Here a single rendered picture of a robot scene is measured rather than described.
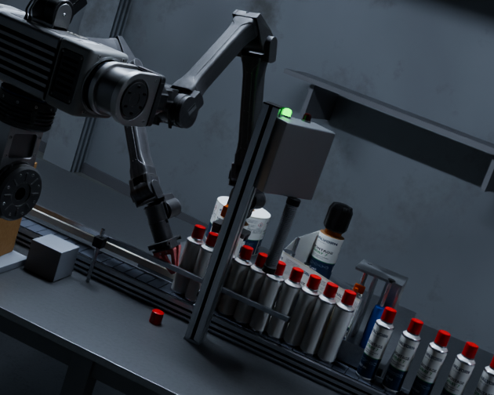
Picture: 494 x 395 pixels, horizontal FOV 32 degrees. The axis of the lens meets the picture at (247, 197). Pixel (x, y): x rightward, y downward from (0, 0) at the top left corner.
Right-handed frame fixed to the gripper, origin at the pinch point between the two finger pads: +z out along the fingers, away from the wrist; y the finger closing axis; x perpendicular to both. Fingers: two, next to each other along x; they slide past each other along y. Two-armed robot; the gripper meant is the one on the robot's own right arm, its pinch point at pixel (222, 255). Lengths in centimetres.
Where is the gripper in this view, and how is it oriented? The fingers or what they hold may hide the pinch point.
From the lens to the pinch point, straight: 248.8
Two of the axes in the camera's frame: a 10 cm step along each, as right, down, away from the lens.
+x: -3.3, 1.1, -9.4
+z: -3.1, 9.2, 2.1
